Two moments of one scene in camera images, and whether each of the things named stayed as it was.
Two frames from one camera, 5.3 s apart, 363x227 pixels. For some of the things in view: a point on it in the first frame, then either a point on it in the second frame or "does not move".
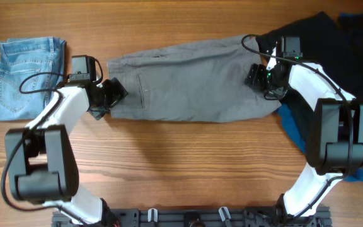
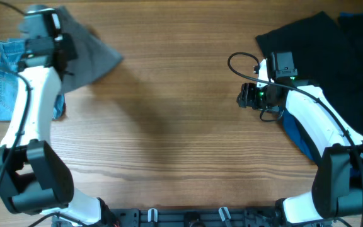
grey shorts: [203, 84] to [94, 56]
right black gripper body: [262, 77] to [248, 96]
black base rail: [319, 217] does not move
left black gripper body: [108, 95] to [65, 48]
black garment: [350, 46] does not move
